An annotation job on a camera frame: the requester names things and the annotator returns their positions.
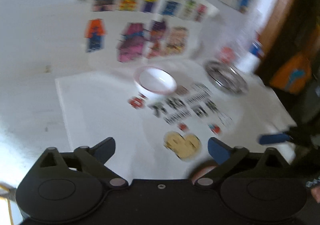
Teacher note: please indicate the houses drawing paper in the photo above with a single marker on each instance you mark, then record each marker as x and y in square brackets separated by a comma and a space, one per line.
[132, 31]

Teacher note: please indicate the white printed table mat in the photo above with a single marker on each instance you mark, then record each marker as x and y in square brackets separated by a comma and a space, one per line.
[165, 139]

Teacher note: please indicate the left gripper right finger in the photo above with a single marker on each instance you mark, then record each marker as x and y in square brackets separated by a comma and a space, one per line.
[227, 159]

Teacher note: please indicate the rear steel plate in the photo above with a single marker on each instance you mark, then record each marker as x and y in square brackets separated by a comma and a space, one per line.
[225, 78]

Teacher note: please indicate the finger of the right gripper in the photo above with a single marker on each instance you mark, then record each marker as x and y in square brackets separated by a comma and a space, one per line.
[273, 139]

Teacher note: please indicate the wooden door frame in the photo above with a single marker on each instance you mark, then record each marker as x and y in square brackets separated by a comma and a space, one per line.
[277, 36]

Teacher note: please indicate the orange dress painting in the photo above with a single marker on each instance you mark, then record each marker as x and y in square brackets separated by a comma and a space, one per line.
[293, 75]

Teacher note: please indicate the white red-rimmed bowl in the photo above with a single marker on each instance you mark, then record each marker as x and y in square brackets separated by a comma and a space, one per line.
[154, 83]

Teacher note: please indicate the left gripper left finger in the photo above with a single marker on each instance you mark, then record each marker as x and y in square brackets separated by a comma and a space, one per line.
[92, 161]

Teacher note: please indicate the clear plastic bag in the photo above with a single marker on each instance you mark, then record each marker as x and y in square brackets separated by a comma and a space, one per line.
[237, 38]

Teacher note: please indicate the person's right hand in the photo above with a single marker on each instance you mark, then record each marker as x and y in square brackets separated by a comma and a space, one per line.
[315, 190]

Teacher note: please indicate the white bottle blue cap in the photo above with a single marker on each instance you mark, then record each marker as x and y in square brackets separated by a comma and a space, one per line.
[251, 59]

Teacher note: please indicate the white floral bowl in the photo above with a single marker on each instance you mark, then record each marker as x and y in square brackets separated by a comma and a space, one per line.
[201, 172]

